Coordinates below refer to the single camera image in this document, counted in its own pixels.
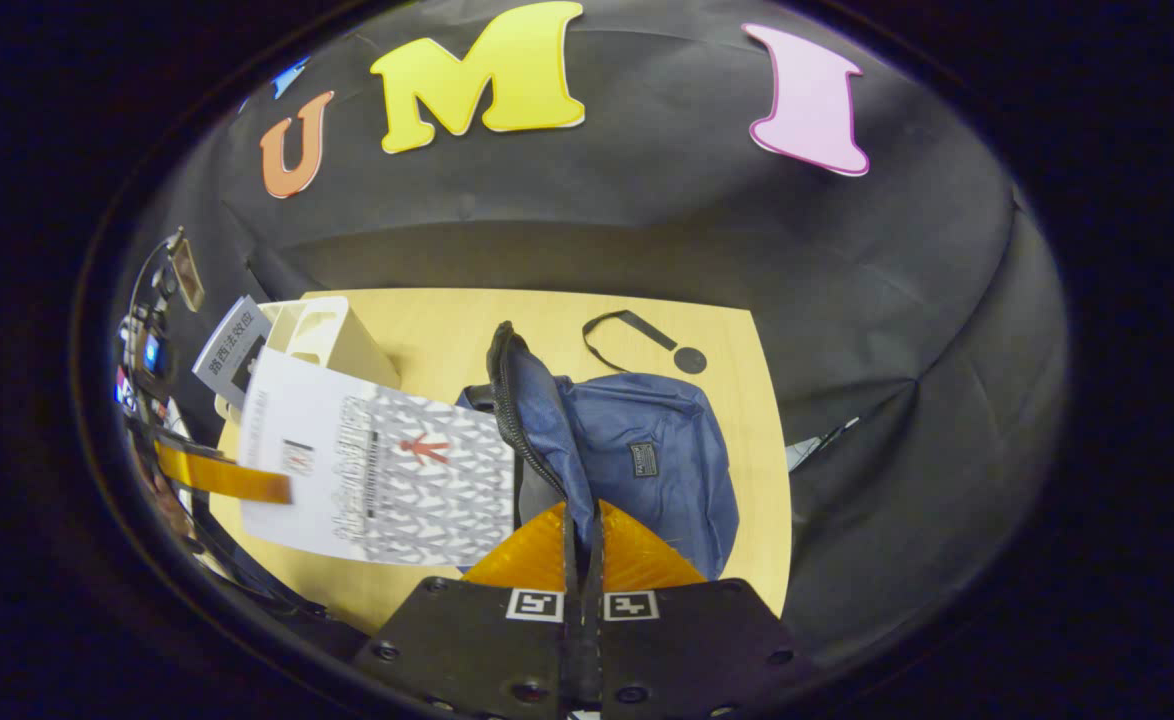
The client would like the blue schoolbag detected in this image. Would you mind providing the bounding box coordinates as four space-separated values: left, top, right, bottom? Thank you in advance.
455 310 740 581

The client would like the black backdrop cloth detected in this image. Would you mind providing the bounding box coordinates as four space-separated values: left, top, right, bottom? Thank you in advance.
112 0 1068 661

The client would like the grey blue-edged book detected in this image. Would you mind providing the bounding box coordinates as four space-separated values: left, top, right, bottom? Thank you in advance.
193 295 273 411

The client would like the white triangle-patterned book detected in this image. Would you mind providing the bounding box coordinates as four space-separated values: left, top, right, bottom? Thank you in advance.
237 348 518 568

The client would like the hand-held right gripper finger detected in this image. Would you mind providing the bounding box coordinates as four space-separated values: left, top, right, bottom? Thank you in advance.
352 500 585 719
584 500 813 719

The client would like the cream plastic bookshelf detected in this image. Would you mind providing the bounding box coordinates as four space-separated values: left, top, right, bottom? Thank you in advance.
215 295 403 426

